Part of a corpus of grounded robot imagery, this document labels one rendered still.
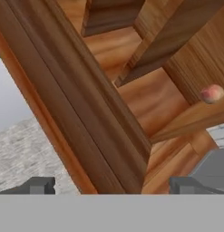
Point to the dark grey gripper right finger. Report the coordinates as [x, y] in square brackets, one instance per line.
[181, 185]

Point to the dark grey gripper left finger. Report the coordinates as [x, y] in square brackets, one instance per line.
[40, 185]

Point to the orange-brown wooden cabinet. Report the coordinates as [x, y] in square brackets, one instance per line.
[152, 102]

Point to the brown wooden cabinet door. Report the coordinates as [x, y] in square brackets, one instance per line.
[86, 105]
[164, 42]
[110, 15]

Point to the grey appliance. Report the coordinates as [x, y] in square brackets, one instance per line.
[213, 169]

